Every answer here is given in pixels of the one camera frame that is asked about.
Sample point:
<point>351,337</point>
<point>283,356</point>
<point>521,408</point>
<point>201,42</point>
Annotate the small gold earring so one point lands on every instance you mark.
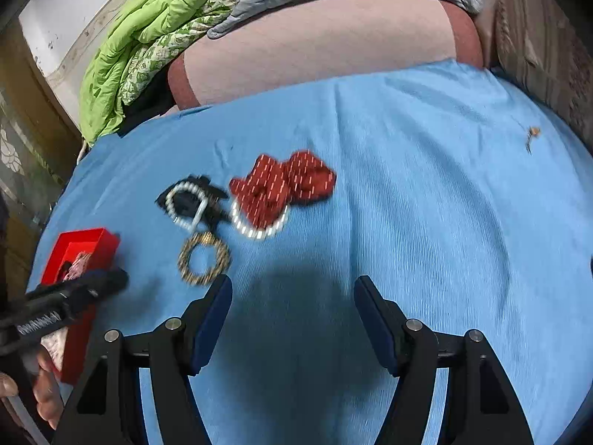
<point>529,133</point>

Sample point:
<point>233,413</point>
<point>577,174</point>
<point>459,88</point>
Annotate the red polka dot scrunchie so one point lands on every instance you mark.
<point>273,185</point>

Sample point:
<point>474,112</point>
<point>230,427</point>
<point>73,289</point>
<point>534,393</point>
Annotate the green quilted blanket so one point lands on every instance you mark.
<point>145,36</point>

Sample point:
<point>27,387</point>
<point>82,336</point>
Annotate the striped floral cushion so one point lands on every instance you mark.
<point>539,49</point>

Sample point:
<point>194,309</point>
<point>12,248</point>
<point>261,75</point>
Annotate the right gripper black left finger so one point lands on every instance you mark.
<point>105,406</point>

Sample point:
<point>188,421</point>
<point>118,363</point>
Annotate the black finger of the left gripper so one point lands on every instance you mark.
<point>50,308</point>

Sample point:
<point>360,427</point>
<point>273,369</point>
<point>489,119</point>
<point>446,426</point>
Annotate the person left hand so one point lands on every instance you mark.
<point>49,404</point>

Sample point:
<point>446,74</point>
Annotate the black claw hair clip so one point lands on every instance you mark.
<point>194,203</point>

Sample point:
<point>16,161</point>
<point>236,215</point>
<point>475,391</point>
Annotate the red jewelry box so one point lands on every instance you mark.
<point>103,246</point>

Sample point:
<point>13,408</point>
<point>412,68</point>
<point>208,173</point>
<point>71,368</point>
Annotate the white cherry print scrunchie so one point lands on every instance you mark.
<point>55,343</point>

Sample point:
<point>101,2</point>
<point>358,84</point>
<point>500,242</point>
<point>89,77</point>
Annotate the red white plaid scrunchie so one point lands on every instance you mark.
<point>71,270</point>

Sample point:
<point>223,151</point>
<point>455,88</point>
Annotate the wooden glass door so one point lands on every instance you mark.
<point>39,146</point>

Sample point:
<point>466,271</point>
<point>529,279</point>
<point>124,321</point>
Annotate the blue towel cloth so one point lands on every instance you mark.
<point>436,200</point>

